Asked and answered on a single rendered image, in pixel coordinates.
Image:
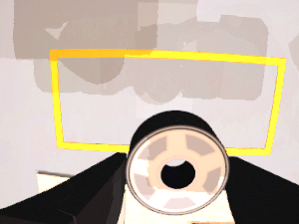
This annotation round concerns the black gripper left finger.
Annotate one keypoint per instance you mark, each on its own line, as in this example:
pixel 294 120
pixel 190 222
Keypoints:
pixel 94 196

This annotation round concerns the yellow rectangular outline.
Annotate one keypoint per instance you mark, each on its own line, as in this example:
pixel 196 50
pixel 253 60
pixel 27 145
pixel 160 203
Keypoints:
pixel 160 54

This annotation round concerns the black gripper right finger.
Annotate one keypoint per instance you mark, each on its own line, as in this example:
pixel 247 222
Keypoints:
pixel 257 196

